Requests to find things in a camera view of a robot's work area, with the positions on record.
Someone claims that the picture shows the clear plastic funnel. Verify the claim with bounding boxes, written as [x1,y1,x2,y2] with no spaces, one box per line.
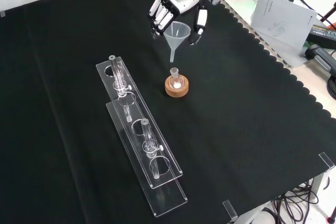
[163,22,191,63]

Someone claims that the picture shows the small round-bottom glass flask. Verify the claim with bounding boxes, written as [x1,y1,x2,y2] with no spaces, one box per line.
[169,67,183,90]

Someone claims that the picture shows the clear acrylic funnel stand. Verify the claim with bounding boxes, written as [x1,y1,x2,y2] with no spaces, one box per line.
[95,55,188,218]

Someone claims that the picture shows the pale board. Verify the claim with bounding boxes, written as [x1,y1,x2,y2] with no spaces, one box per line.
[250,0,319,68]

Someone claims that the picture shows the black bench cloth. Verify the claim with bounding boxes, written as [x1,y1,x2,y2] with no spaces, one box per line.
[0,0,336,224]

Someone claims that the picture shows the black power supply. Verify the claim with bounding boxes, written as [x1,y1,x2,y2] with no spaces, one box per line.
[306,23,336,50]

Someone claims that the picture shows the black tripod leg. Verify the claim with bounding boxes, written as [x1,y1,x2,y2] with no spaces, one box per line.
[319,0,336,29]

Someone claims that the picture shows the black and grey clamp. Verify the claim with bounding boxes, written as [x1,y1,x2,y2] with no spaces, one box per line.
[304,44,336,74]

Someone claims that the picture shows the clear cloth clip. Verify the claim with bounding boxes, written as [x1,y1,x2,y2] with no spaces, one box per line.
[318,152,336,170]
[222,200,238,222]

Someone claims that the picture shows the cork ring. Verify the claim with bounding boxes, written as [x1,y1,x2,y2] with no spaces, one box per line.
[164,74,190,99]

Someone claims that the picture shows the black floor cable bundle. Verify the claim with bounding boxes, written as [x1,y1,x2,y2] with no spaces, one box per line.
[271,178,336,224]

